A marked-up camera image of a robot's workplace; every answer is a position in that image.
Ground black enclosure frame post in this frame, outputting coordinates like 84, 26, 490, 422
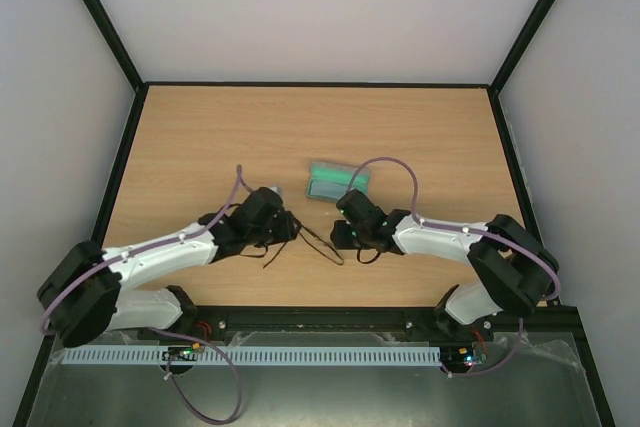
82, 0, 144, 91

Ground black front mounting rail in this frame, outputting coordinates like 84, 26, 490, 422
49, 302, 584, 348

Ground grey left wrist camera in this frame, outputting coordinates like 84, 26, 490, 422
269, 186, 283, 198

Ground light blue slotted cable duct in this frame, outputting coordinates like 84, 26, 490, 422
60, 345, 441, 367

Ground light blue cleaning cloth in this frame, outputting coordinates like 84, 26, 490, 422
308, 181, 347, 203

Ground black sunglasses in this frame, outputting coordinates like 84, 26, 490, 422
263, 212, 345, 268

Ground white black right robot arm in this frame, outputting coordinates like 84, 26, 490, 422
331, 190, 560, 339

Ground grey glasses case green lining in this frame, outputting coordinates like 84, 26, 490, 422
306, 161, 371, 200

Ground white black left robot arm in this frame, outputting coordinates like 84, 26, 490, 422
37, 187, 301, 347

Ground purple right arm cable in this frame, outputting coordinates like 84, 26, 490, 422
347, 156, 561, 378

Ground black right frame post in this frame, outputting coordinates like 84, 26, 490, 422
490, 0, 556, 92

